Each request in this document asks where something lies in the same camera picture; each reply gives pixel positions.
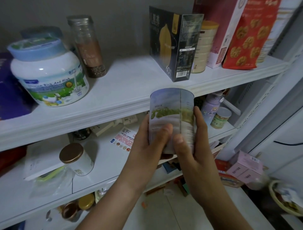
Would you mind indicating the person's left hand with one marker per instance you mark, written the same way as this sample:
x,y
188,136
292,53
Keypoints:
x,y
144,163

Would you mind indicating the person's right hand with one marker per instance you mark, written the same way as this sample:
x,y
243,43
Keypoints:
x,y
199,173

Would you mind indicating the large white green milk tin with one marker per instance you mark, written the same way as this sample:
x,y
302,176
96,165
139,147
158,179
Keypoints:
x,y
170,109

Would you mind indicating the white metal shelving unit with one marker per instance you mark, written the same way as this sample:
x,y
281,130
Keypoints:
x,y
118,92

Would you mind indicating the black box yellow print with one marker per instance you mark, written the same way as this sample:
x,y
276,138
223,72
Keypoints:
x,y
177,45

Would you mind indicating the clear bottle silver lid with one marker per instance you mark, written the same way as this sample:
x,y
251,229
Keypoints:
x,y
89,50

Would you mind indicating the white tub green label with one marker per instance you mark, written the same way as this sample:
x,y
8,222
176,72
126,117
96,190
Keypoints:
x,y
49,76

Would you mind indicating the purple blue long box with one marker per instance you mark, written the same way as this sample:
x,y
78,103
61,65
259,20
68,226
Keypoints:
x,y
12,92

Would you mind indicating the person's left forearm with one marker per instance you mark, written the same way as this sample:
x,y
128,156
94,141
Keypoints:
x,y
106,208

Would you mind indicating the person's right forearm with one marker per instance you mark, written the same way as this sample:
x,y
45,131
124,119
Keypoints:
x,y
225,213

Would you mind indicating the colourful flat box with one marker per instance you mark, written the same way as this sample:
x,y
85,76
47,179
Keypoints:
x,y
227,179

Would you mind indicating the white flat box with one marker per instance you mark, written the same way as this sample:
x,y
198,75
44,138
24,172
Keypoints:
x,y
42,159

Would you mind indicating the pink cherry blossom box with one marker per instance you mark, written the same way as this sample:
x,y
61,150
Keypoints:
x,y
227,26

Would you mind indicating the white colourful sticker sheet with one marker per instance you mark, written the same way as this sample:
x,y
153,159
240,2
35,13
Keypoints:
x,y
124,140

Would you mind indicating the pink carton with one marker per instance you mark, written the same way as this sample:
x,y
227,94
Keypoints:
x,y
246,166

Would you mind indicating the small green jar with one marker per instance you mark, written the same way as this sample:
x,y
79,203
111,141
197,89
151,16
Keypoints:
x,y
221,118

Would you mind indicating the lavender bottle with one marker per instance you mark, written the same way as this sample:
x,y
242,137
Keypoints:
x,y
211,109

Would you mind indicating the dark jar with lid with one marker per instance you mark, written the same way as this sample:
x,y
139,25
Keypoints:
x,y
81,133

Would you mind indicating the waste basket with rubbish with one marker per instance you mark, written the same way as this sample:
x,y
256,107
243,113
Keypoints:
x,y
286,199

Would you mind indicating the red pouch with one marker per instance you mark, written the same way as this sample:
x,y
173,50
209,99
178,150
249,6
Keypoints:
x,y
12,159

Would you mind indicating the red patterned bag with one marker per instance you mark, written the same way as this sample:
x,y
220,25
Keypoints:
x,y
251,38

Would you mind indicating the white striped canister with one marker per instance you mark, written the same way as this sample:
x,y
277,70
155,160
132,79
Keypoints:
x,y
279,28

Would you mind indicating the white tub blue lid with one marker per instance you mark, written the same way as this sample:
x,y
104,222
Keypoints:
x,y
42,32

